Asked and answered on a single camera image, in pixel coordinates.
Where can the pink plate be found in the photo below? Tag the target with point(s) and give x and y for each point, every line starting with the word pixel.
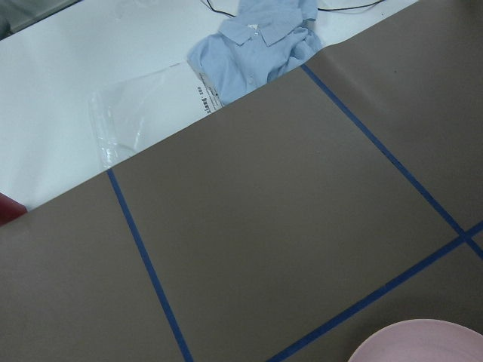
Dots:
pixel 421 340

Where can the clear plastic bag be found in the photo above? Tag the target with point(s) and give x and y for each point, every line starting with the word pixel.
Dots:
pixel 130 116

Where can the red bottle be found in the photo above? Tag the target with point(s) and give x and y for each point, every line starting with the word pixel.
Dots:
pixel 10 209

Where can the light blue shirt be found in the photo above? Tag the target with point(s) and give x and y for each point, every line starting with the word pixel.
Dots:
pixel 265 40

